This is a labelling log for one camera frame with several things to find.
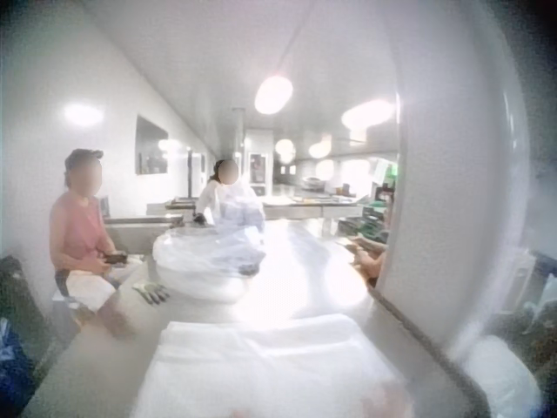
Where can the steel work table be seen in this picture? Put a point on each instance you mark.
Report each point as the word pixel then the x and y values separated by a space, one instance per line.
pixel 143 228
pixel 304 206

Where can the large clear plastic bag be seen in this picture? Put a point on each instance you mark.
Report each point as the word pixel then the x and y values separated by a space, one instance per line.
pixel 209 257

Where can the stack of green crates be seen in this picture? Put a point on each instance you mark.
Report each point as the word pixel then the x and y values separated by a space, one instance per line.
pixel 363 220

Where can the grey work gloves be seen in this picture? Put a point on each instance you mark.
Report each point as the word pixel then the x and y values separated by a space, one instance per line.
pixel 150 291

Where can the white folded cloth stack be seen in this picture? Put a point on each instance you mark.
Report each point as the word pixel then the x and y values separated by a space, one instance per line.
pixel 261 366

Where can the white pillar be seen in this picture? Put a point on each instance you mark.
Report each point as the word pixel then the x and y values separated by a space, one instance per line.
pixel 439 183

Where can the black phone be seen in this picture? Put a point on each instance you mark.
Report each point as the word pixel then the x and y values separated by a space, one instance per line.
pixel 115 258

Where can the white plastic bag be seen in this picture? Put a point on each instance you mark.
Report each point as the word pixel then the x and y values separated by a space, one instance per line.
pixel 500 379

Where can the blue bag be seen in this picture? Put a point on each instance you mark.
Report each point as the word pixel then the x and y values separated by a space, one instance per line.
pixel 13 370

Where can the wall window panel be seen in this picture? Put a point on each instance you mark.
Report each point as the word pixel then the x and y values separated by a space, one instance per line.
pixel 151 146

